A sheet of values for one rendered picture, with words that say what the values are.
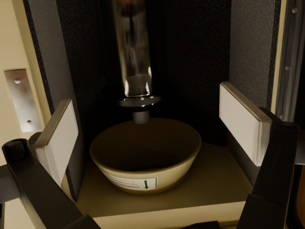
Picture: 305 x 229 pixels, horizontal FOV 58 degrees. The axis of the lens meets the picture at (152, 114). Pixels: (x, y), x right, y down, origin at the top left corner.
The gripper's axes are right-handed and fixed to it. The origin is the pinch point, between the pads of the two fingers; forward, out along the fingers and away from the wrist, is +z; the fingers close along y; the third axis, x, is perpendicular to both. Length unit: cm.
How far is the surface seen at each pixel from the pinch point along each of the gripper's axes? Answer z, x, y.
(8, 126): 54, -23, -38
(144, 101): 16.1, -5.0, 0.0
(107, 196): 14.7, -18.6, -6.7
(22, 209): 54, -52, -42
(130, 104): 16.2, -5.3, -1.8
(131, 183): 13.0, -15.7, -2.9
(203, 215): 10.3, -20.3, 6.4
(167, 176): 12.7, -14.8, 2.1
